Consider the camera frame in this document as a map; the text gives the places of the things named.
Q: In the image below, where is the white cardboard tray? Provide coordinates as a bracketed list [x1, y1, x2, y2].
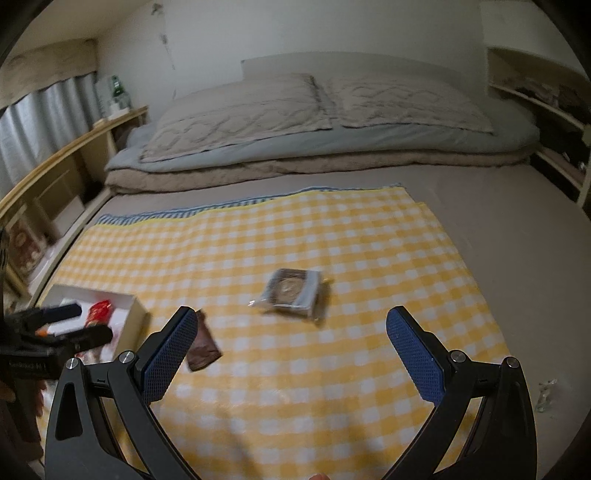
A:
[41, 285, 149, 364]

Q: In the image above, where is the white wall shelf unit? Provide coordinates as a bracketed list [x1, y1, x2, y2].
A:
[485, 46, 590, 211]

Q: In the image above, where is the wooden bedside shelf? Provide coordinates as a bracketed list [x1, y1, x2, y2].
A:
[1, 106, 148, 305]

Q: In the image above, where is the person's left hand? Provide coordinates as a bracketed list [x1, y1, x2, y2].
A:
[1, 380, 46, 465]

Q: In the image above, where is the yellow checkered cloth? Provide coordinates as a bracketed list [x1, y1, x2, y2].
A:
[52, 186, 508, 479]

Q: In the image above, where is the grey curtain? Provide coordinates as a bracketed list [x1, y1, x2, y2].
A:
[0, 73, 101, 195]

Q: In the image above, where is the clear brown cookie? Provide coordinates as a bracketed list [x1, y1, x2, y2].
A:
[249, 268, 331, 323]

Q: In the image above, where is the right beige pillow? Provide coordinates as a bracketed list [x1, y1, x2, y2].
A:
[322, 74, 494, 133]

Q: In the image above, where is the doll in clear case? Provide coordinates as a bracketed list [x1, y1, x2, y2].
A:
[7, 216, 47, 281]

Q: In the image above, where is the beige doodle valance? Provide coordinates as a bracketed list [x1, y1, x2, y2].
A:
[1, 39, 98, 109]

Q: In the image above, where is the grey blue duvet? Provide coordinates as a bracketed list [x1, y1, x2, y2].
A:
[105, 99, 540, 173]

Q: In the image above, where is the brown chocolate snack pack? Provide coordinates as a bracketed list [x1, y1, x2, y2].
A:
[186, 310, 222, 372]

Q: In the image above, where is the green glass bottle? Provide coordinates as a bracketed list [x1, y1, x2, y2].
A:
[110, 75, 131, 109]

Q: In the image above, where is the hanging white cable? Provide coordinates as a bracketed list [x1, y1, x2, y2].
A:
[156, 4, 180, 100]

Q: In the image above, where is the left beige pillow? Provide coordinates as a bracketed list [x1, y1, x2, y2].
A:
[141, 74, 332, 163]

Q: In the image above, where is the crumpled clear plastic wrapper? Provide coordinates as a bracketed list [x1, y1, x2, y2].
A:
[535, 379, 558, 413]

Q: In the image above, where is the red snack pack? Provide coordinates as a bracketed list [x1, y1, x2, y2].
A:
[85, 300, 114, 328]

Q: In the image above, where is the beige pillow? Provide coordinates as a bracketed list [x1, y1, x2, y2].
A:
[141, 74, 332, 163]
[322, 74, 494, 133]

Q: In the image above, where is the beige folded blanket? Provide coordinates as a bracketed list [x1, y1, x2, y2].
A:
[105, 147, 535, 194]

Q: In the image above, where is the small wooden drawer box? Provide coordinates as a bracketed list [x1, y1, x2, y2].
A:
[33, 169, 84, 243]

